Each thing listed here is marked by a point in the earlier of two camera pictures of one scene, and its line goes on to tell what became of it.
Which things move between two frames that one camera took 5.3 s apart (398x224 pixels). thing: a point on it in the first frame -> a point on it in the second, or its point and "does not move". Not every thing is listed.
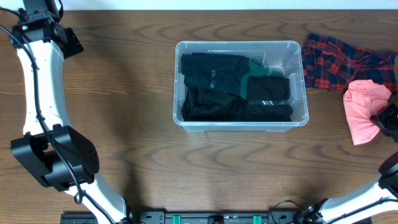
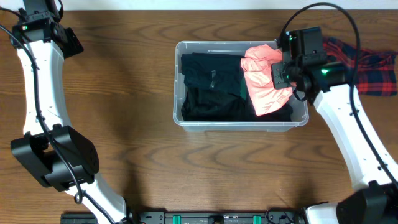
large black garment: (200, 104) does not move
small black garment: (222, 72) does not move
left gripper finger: (72, 45) does not move
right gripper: (379, 117) -> (281, 68)
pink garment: (363, 99) -> (257, 66)
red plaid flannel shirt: (333, 64) does not move
